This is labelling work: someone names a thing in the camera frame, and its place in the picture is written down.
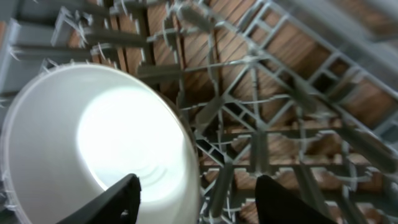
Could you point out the small grey bowl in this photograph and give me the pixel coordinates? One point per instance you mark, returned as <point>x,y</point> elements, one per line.
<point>77,129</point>

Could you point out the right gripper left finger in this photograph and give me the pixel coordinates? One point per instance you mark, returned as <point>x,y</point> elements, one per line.
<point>119,204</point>

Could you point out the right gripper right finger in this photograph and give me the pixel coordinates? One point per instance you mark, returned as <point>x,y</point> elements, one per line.
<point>276,205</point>

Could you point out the grey dishwasher rack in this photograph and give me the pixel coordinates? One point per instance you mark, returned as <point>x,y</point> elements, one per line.
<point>261,92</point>

